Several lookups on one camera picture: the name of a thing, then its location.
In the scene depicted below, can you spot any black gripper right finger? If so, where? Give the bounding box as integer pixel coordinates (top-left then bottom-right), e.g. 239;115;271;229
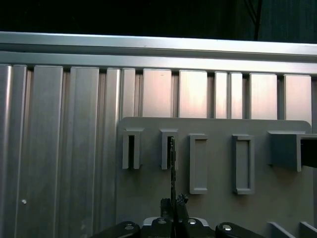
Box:
174;192;267;238

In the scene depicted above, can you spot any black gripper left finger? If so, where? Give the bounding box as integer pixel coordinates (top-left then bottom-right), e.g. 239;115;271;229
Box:
90;197;175;238

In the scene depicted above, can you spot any blue RAM stick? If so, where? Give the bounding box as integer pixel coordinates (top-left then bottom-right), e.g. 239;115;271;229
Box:
168;136;179;200

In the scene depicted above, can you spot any grey plastic parts rack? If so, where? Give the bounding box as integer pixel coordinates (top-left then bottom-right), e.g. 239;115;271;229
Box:
115;116;317;238

